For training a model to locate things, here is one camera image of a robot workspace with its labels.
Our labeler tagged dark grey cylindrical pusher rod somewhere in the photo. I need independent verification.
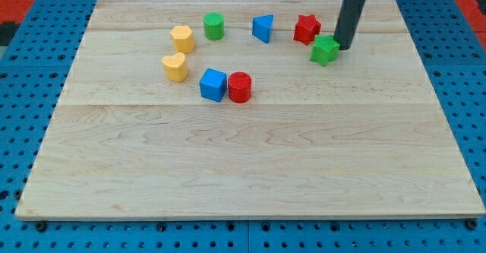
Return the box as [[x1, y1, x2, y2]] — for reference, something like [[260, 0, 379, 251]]
[[333, 0, 366, 50]]

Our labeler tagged red star block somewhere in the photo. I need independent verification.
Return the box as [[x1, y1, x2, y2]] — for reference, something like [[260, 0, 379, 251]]
[[293, 14, 321, 46]]

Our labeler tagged green star block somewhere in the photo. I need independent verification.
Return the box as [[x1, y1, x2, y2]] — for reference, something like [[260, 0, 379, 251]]
[[310, 35, 340, 67]]

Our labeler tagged blue triangle block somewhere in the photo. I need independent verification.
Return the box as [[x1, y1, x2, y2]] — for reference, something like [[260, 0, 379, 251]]
[[252, 14, 274, 43]]

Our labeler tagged green cylinder block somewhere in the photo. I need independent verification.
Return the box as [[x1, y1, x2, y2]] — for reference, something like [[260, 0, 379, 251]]
[[203, 12, 225, 41]]

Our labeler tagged red cylinder block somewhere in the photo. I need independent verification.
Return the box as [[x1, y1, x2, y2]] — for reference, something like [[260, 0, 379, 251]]
[[228, 71, 252, 103]]

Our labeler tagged blue cube block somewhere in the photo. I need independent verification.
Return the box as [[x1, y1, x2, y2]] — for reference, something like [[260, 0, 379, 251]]
[[199, 68, 227, 102]]

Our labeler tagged light wooden board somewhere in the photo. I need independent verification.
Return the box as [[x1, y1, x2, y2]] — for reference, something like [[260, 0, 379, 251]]
[[16, 0, 485, 221]]

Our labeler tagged yellow hexagon block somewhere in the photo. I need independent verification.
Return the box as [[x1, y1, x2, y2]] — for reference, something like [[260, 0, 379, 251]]
[[170, 25, 195, 54]]

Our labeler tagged yellow heart block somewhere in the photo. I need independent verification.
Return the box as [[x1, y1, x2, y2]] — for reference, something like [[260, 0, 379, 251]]
[[161, 52, 188, 82]]

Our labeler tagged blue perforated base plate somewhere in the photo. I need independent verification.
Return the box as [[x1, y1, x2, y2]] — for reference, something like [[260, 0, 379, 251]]
[[1, 0, 485, 252]]

